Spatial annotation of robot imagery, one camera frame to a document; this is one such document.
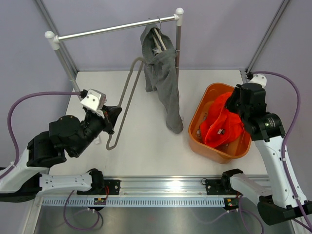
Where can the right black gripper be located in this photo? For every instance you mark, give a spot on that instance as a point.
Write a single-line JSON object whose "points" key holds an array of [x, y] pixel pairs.
{"points": [[236, 93]]}

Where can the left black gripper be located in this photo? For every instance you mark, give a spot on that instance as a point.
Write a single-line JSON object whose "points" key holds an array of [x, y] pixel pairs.
{"points": [[111, 114]]}

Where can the orange shorts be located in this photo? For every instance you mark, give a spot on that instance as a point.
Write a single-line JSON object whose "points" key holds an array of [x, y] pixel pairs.
{"points": [[220, 125]]}

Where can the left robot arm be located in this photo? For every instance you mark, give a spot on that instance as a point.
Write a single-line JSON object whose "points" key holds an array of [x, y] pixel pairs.
{"points": [[66, 136]]}

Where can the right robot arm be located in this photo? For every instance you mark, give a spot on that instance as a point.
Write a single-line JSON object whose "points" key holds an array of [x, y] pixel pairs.
{"points": [[285, 200]]}

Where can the grey shorts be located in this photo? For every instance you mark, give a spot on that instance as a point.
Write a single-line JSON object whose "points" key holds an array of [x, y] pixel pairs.
{"points": [[160, 75]]}

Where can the white clothes hanger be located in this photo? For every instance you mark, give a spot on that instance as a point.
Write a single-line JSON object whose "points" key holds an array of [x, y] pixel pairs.
{"points": [[161, 44]]}

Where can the orange plastic basket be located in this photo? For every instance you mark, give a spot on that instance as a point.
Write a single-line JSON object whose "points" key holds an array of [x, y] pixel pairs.
{"points": [[224, 153]]}

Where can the clothes rack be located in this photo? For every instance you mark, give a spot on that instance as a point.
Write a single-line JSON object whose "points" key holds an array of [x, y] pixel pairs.
{"points": [[56, 40]]}

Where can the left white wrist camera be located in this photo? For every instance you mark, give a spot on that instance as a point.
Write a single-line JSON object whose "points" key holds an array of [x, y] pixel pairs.
{"points": [[93, 100]]}

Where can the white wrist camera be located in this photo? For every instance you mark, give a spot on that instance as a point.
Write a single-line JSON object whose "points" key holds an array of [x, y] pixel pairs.
{"points": [[257, 79], [93, 100]]}

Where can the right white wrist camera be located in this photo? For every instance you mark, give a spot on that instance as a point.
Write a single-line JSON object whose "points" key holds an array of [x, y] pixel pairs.
{"points": [[257, 79]]}

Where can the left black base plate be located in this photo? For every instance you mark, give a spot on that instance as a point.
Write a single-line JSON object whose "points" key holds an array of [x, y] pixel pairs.
{"points": [[114, 187]]}

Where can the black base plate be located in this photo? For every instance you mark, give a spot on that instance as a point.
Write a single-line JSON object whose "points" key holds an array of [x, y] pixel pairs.
{"points": [[217, 187], [114, 187]]}

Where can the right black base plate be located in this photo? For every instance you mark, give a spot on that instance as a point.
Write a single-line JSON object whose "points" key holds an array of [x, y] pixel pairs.
{"points": [[217, 187]]}

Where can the aluminium rail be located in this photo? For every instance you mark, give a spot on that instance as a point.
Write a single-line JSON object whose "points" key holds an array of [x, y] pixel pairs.
{"points": [[173, 186]]}

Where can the white slotted cable duct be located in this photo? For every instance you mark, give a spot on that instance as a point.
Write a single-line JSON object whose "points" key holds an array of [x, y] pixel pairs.
{"points": [[135, 202]]}

